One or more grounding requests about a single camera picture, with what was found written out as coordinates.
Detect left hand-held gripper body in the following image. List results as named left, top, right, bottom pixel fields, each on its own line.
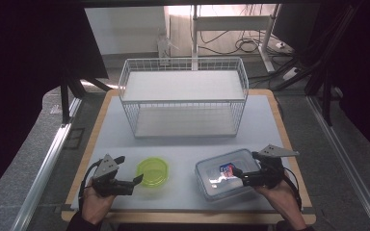
left=92, top=153, right=135, bottom=197

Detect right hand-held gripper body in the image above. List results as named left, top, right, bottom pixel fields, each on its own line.
left=242, top=143, right=301, bottom=190

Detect green translucent bowl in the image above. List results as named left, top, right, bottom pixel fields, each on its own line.
left=136, top=156, right=171, bottom=189

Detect clear plastic lidded container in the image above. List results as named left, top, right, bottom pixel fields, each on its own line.
left=195, top=148, right=266, bottom=203

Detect white wire two-tier rack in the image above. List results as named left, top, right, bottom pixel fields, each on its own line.
left=118, top=57, right=251, bottom=140

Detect person's left hand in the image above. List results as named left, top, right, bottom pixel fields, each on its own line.
left=81, top=178, right=118, bottom=226

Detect wooden-edged table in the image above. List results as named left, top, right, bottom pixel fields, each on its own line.
left=61, top=89, right=317, bottom=225

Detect light grey table mat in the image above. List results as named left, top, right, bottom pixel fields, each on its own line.
left=70, top=94, right=304, bottom=213

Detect black metal stand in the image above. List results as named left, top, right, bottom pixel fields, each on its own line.
left=271, top=3, right=365, bottom=128
left=59, top=72, right=112, bottom=125

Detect white power strip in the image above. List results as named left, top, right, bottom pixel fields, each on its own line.
left=282, top=66, right=301, bottom=82

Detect clear plastic bottle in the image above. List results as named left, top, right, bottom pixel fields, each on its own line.
left=156, top=28, right=180, bottom=66

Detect dark monitor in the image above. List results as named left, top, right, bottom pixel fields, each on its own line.
left=271, top=3, right=323, bottom=53

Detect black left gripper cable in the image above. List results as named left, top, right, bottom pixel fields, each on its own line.
left=78, top=159, right=103, bottom=210

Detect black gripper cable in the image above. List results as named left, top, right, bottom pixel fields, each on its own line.
left=78, top=159, right=103, bottom=210
left=280, top=172, right=304, bottom=212

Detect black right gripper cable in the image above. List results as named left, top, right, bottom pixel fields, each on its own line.
left=280, top=172, right=304, bottom=212

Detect aluminium rail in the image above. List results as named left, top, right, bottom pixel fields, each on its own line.
left=11, top=96, right=83, bottom=231
left=305, top=95, right=370, bottom=231

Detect black floor cables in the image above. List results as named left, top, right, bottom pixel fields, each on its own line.
left=198, top=30, right=264, bottom=56

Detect white metal desk frame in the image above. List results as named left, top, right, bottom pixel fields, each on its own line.
left=190, top=4, right=279, bottom=73

